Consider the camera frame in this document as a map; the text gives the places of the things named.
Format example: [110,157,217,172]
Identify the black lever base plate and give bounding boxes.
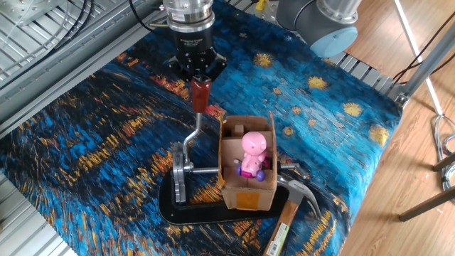
[158,170,291,225]

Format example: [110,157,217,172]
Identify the dark wooden furniture legs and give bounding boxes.
[397,152,455,223]

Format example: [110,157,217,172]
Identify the claw hammer with wooden handle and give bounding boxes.
[262,174,323,256]

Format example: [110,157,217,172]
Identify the thin white pole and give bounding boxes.
[393,0,445,117]

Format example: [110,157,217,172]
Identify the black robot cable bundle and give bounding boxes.
[53,0,157,50]

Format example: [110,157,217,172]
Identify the pink pig toy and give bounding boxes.
[235,131,269,182]

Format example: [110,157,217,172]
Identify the dark red cables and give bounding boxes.
[392,10,455,85]

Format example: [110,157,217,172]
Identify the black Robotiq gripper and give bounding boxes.
[166,28,228,81]

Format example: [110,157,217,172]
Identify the silver lever pivot bracket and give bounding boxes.
[172,142,195,206]

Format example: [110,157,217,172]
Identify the grey cable coil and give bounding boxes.
[432,113,455,193]

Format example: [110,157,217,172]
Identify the blue starry night tablecloth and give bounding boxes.
[0,0,403,256]

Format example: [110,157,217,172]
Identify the steel axle rod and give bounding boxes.
[190,162,301,176]

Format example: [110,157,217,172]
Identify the steel lever with red-brown handle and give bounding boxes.
[179,75,213,171]

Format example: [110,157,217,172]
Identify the aluminium profile frame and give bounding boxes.
[0,0,455,138]

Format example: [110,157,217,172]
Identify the open cardboard box orange tape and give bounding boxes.
[217,110,279,211]

